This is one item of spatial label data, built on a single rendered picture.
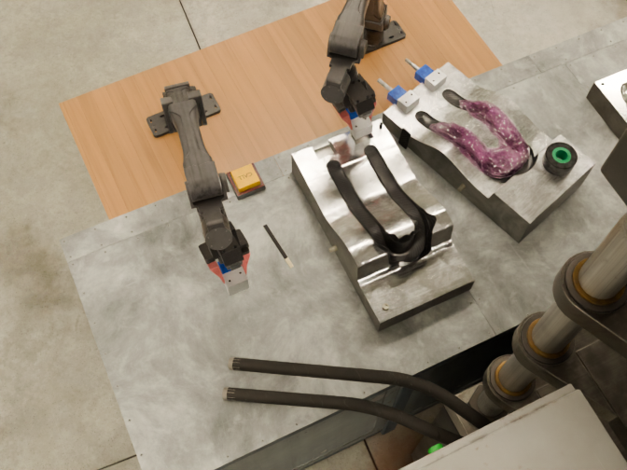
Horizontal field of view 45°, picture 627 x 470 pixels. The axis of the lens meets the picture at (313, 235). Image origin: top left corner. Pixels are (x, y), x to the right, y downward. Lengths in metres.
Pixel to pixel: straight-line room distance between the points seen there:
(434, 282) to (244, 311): 0.47
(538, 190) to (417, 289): 0.40
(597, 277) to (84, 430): 1.97
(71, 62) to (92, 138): 1.29
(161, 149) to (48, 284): 0.97
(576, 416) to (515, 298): 0.82
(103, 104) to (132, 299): 0.61
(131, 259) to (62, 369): 0.89
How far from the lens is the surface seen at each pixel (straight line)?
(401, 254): 1.84
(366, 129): 1.94
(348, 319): 1.85
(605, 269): 1.07
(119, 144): 2.14
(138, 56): 3.38
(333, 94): 1.77
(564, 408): 1.15
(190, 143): 1.63
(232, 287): 1.72
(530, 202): 1.93
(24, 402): 2.78
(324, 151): 1.99
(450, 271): 1.86
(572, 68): 2.36
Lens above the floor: 2.53
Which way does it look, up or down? 63 degrees down
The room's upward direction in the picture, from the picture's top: 1 degrees clockwise
